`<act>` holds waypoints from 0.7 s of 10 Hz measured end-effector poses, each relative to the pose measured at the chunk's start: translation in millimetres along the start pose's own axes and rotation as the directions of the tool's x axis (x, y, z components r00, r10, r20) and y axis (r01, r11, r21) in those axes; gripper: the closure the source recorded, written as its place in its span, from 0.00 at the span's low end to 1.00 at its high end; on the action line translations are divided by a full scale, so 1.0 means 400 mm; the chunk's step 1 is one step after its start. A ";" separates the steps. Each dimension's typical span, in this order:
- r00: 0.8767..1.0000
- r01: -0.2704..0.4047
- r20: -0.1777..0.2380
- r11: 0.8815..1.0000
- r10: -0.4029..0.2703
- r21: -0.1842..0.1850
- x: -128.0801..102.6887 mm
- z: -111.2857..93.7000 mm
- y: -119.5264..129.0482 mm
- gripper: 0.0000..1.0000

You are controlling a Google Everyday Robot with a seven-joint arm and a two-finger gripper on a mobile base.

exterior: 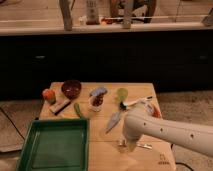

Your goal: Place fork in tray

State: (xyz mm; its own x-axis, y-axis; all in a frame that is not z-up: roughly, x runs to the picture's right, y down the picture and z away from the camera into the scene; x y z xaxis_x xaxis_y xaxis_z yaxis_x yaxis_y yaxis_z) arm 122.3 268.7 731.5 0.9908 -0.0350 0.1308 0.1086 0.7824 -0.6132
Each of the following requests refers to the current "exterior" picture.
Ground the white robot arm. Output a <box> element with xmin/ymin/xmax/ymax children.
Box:
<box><xmin>123</xmin><ymin>101</ymin><xmax>213</xmax><ymax>157</ymax></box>

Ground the green plastic tray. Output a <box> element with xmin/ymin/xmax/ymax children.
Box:
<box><xmin>16</xmin><ymin>119</ymin><xmax>89</xmax><ymax>171</ymax></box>

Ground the blue grey cloth piece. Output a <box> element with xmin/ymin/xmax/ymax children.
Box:
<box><xmin>90</xmin><ymin>87</ymin><xmax>108</xmax><ymax>97</ymax></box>

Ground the green plastic spoon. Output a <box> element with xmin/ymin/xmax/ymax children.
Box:
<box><xmin>117</xmin><ymin>88</ymin><xmax>128</xmax><ymax>102</ymax></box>

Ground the white cup with red contents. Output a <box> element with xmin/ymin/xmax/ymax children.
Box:
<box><xmin>89</xmin><ymin>95</ymin><xmax>103</xmax><ymax>112</ymax></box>

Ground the grey knife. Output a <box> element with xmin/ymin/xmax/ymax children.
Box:
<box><xmin>105</xmin><ymin>111</ymin><xmax>122</xmax><ymax>133</ymax></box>

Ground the dark red bowl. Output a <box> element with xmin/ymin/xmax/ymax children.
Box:
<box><xmin>61</xmin><ymin>80</ymin><xmax>82</xmax><ymax>99</ymax></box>

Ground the green pickle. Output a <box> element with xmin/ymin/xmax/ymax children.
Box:
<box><xmin>74</xmin><ymin>103</ymin><xmax>85</xmax><ymax>119</ymax></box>

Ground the black and white sponge block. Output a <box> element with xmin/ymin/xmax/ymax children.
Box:
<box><xmin>49</xmin><ymin>99</ymin><xmax>71</xmax><ymax>115</ymax></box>

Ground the orange plate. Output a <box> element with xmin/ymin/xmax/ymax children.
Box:
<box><xmin>152</xmin><ymin>106</ymin><xmax>161</xmax><ymax>118</ymax></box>

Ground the bottle on counter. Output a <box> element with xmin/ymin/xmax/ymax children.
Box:
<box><xmin>86</xmin><ymin>0</ymin><xmax>100</xmax><ymax>25</ymax></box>

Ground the black cable on floor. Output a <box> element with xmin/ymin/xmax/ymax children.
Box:
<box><xmin>0</xmin><ymin>107</ymin><xmax>26</xmax><ymax>140</ymax></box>

